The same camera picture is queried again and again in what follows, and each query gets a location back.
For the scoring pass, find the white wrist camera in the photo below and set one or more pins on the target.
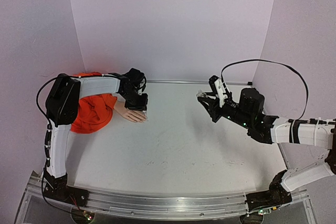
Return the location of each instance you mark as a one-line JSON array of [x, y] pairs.
[[140, 87], [221, 90]]

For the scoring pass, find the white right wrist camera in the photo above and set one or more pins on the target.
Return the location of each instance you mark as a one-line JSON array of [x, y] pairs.
[[221, 90]]

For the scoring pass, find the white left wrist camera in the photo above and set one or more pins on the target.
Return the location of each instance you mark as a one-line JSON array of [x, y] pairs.
[[140, 87]]

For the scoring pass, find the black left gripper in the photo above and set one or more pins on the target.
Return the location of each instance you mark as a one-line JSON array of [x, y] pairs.
[[143, 107]]

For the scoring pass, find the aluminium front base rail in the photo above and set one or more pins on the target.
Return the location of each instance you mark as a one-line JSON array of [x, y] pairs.
[[184, 208]]

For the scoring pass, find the aluminium back rail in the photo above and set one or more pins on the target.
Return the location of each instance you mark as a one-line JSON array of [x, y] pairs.
[[194, 82]]

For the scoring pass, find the orange cloth sleeve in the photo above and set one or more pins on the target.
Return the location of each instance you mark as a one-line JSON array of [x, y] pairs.
[[94, 113]]

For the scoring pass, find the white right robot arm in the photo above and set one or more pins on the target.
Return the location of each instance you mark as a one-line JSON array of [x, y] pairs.
[[309, 145]]

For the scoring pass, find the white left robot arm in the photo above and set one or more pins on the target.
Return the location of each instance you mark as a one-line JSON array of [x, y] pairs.
[[62, 106]]

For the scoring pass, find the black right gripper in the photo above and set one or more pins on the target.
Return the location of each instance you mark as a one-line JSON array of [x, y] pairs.
[[214, 109]]

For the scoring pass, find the mannequin hand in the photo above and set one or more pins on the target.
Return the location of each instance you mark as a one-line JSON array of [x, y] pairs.
[[130, 115]]

